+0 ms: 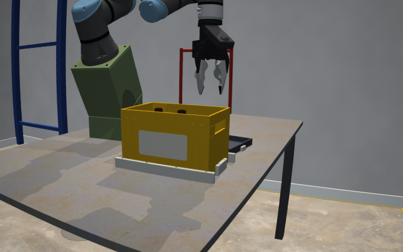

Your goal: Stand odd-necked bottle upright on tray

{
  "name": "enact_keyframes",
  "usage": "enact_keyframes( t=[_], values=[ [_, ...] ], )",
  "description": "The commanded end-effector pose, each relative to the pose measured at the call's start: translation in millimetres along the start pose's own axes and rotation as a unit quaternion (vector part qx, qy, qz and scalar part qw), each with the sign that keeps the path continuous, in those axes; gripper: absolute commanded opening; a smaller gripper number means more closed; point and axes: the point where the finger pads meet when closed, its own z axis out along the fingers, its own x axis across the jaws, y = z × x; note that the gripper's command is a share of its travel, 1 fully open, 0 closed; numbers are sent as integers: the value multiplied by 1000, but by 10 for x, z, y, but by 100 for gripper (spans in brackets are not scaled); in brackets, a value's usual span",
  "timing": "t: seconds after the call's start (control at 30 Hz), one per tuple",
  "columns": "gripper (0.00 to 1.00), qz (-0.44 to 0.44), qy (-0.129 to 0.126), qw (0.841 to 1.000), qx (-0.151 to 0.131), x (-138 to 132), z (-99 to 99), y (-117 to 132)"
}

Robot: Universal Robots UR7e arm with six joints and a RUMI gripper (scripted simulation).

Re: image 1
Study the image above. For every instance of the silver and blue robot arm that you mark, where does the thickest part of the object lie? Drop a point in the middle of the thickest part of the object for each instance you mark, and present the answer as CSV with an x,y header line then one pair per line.
x,y
92,17

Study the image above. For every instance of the yellow crate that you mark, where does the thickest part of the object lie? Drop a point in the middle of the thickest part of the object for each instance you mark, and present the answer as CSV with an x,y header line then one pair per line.
x,y
196,140

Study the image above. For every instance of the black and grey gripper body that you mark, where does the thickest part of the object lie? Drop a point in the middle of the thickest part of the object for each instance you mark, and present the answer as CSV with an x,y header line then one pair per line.
x,y
209,50

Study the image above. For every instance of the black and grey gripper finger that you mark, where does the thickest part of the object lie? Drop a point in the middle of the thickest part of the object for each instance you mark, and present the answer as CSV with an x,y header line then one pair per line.
x,y
201,66
221,70

